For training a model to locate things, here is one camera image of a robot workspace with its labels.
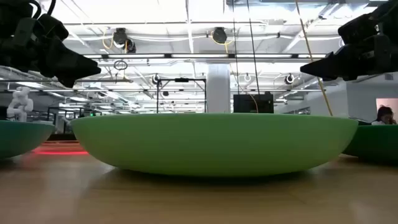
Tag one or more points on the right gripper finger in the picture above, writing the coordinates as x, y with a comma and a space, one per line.
326, 67

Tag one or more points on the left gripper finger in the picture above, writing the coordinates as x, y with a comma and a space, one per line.
71, 67
66, 82

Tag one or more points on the orange translucent plastic plate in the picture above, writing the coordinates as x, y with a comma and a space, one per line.
59, 152

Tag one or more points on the teal green plastic plate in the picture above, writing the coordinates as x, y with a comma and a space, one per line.
21, 138

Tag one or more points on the dark green plastic plate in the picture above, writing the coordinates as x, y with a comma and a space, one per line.
376, 140

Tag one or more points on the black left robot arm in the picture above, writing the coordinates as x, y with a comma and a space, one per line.
9, 12

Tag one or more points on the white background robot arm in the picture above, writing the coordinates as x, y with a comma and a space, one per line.
20, 104

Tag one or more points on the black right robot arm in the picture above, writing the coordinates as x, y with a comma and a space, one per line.
391, 18

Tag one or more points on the person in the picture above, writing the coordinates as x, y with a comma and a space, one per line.
384, 116

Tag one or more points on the black monitor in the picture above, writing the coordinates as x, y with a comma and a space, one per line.
253, 103

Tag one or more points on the white building column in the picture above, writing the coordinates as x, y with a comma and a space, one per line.
218, 88

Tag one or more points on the light green plastic plate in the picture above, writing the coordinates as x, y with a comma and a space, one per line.
214, 143

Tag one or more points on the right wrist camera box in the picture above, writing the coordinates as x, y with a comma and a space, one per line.
357, 29

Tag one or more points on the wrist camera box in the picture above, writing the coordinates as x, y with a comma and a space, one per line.
357, 29
51, 26

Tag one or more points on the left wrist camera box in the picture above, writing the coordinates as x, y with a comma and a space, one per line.
51, 26

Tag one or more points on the bright wall panel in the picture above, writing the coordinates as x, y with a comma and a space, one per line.
387, 104

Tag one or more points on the black metal frame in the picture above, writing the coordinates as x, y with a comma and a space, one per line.
158, 93

